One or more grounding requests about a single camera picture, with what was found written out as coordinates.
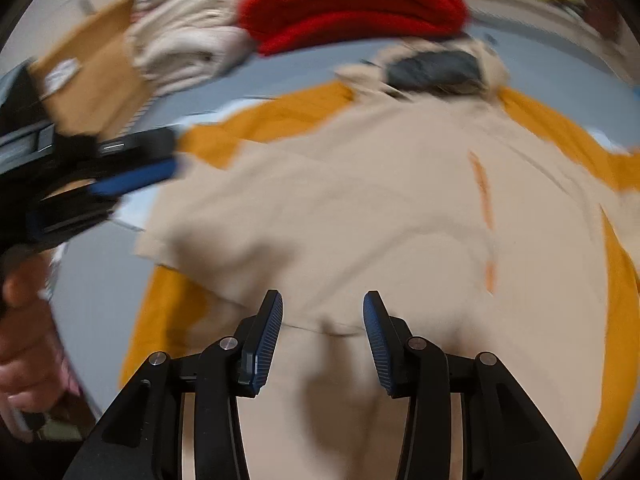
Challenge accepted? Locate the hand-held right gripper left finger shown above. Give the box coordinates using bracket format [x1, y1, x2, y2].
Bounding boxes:
[62, 289, 284, 480]

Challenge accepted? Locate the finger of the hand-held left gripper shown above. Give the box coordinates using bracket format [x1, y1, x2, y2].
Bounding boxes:
[96, 127, 177, 162]
[89, 156, 182, 198]

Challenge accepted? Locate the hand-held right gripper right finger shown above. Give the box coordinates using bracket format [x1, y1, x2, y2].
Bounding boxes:
[363, 289, 584, 480]

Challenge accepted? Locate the beige orange-lined jacket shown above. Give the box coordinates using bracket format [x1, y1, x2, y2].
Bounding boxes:
[120, 40, 640, 480]

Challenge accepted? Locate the person's left hand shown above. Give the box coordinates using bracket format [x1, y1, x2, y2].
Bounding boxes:
[0, 246, 76, 413]

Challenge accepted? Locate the light blue printed blanket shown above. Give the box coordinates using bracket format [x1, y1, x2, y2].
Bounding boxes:
[107, 100, 640, 233]

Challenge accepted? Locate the cardboard box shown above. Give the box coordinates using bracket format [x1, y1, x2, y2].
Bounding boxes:
[30, 0, 157, 142]

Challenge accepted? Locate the cream knit sweater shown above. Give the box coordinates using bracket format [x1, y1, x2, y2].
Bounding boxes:
[125, 0, 257, 97]

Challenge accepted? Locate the grey bed mattress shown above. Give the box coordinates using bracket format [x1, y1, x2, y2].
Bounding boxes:
[50, 0, 640, 413]

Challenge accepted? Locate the red knit sweater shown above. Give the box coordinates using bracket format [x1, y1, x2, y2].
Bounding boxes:
[237, 0, 472, 57]

